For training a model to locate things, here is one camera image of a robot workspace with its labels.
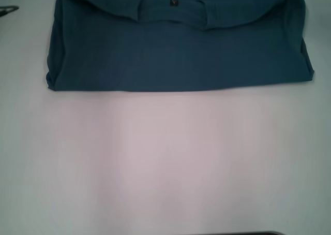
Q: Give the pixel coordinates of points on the teal T-shirt with pink print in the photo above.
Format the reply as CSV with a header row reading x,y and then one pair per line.
x,y
181,59

